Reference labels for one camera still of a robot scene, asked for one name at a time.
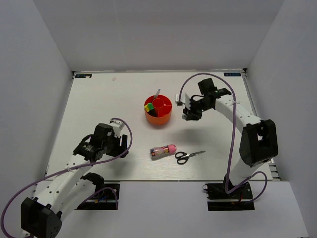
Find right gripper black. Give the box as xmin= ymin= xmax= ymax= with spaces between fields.
xmin=183 ymin=98 xmax=212 ymax=120

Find green black highlighter marker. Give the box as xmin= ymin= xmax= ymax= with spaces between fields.
xmin=144 ymin=103 xmax=157 ymax=117

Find blue pen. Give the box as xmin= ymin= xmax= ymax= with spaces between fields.
xmin=153 ymin=88 xmax=160 ymax=100

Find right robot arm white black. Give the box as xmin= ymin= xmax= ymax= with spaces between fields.
xmin=175 ymin=74 xmax=278 ymax=198

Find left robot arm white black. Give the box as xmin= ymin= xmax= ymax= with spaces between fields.
xmin=21 ymin=119 xmax=128 ymax=238

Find orange round organizer container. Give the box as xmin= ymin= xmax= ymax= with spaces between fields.
xmin=144 ymin=95 xmax=172 ymax=125

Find pink capped eraser bottle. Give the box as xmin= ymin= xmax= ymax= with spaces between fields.
xmin=150 ymin=144 xmax=177 ymax=160

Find right blue label sticker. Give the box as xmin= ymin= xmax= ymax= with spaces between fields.
xmin=223 ymin=72 xmax=241 ymax=77

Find blue label sticker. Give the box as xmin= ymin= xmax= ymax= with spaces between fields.
xmin=75 ymin=74 xmax=92 ymax=78
xmin=223 ymin=72 xmax=241 ymax=77

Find left blue label sticker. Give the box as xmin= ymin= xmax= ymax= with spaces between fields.
xmin=75 ymin=74 xmax=92 ymax=78

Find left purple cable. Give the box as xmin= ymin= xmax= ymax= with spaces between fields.
xmin=0 ymin=118 xmax=133 ymax=238

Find purple cable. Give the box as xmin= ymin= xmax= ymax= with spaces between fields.
xmin=179 ymin=73 xmax=268 ymax=204
xmin=0 ymin=118 xmax=133 ymax=238

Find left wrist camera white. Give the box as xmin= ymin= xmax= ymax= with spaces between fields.
xmin=109 ymin=119 xmax=124 ymax=137

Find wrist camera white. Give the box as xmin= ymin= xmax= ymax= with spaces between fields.
xmin=109 ymin=119 xmax=124 ymax=137
xmin=175 ymin=93 xmax=190 ymax=109

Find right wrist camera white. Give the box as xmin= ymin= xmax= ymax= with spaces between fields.
xmin=175 ymin=93 xmax=190 ymax=109

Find black handled scissors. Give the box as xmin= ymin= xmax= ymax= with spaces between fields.
xmin=175 ymin=151 xmax=205 ymax=165

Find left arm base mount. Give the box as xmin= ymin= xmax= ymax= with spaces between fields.
xmin=76 ymin=183 xmax=120 ymax=211

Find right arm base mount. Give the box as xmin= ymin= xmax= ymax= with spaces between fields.
xmin=202 ymin=183 xmax=255 ymax=211

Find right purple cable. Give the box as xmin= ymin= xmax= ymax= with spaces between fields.
xmin=179 ymin=73 xmax=268 ymax=204

